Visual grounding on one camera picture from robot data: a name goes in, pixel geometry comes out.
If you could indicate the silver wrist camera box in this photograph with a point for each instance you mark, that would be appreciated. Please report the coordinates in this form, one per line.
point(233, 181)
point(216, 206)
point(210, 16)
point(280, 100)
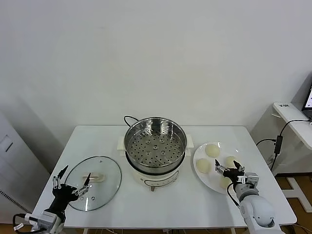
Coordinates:
point(252, 180)
point(46, 219)

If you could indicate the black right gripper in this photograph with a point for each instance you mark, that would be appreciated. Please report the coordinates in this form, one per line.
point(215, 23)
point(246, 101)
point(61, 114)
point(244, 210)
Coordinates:
point(231, 175)

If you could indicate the white side desk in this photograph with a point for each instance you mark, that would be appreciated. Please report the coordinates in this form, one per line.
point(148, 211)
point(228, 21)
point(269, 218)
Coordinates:
point(292, 114)

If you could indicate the round glass pot lid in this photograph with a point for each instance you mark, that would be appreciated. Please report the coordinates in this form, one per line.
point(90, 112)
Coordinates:
point(102, 190)

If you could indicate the white steamed baozi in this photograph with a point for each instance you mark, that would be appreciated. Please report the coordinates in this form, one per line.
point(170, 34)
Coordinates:
point(212, 150)
point(229, 159)
point(203, 165)
point(224, 184)

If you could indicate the large white plate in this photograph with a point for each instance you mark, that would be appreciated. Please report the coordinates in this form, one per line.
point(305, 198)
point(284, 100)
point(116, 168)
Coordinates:
point(209, 181)

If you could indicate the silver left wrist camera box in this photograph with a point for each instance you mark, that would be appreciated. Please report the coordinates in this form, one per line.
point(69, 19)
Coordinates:
point(46, 219)

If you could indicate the white electric cooker base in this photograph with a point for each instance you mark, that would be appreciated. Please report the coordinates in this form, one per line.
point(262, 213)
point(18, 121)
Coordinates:
point(158, 179)

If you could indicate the black laptop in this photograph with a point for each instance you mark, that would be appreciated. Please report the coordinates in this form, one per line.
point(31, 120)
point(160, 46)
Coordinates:
point(309, 114)

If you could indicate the perforated steel steamer basket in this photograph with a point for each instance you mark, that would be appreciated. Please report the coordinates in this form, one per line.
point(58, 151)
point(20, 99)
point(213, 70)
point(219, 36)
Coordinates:
point(156, 148)

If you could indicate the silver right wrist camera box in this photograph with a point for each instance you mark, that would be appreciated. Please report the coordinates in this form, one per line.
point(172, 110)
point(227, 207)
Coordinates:
point(252, 180)

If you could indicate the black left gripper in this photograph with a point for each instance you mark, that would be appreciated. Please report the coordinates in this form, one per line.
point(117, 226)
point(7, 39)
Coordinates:
point(63, 193)

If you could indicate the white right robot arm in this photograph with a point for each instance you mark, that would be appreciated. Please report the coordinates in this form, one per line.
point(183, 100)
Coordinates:
point(258, 209)

